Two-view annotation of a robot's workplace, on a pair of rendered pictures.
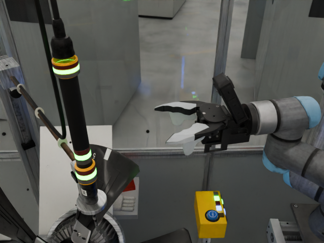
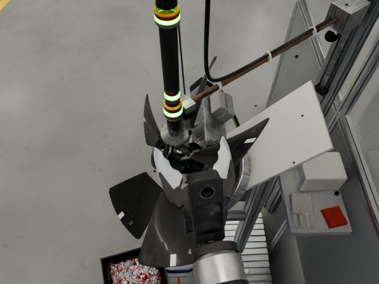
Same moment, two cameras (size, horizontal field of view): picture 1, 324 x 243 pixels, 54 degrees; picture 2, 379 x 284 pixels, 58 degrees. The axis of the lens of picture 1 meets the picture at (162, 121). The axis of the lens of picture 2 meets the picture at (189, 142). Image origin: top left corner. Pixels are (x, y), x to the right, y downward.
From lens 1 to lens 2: 0.65 m
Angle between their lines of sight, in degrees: 61
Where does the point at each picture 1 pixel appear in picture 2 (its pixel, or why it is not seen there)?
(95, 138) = (312, 137)
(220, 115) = not seen: hidden behind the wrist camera
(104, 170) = (234, 145)
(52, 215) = not seen: hidden behind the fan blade
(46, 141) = (298, 93)
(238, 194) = not seen: outside the picture
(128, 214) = (289, 222)
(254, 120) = (195, 252)
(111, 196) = (209, 159)
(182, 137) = (157, 160)
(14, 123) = (327, 61)
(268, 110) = (207, 273)
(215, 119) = (186, 196)
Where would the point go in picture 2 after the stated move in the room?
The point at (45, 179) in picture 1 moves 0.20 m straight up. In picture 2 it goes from (265, 114) to (277, 72)
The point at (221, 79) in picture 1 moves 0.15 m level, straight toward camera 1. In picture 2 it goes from (199, 174) to (96, 155)
